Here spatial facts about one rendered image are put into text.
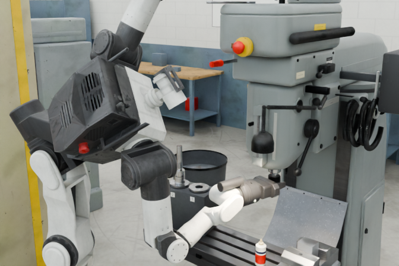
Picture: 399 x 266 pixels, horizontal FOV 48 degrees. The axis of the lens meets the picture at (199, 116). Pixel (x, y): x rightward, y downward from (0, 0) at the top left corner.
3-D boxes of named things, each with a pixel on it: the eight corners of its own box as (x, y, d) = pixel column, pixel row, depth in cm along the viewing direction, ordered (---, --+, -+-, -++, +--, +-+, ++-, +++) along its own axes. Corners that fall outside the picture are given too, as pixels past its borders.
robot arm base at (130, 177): (130, 201, 132) (137, 176, 125) (111, 170, 139) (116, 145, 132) (172, 186, 141) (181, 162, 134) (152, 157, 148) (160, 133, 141)
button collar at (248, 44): (249, 57, 137) (250, 37, 136) (233, 56, 141) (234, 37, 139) (253, 57, 139) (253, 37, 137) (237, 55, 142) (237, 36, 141)
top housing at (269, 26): (282, 59, 132) (284, 3, 129) (212, 53, 148) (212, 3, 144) (343, 47, 168) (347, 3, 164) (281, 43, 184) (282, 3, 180)
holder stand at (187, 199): (204, 237, 195) (204, 194, 190) (162, 225, 205) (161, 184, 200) (217, 225, 205) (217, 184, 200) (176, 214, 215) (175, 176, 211)
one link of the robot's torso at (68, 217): (41, 274, 163) (19, 151, 153) (69, 249, 180) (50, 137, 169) (78, 277, 158) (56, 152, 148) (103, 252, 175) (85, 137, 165)
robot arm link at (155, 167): (143, 206, 131) (138, 162, 127) (127, 196, 138) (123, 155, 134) (176, 194, 137) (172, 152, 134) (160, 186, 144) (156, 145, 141)
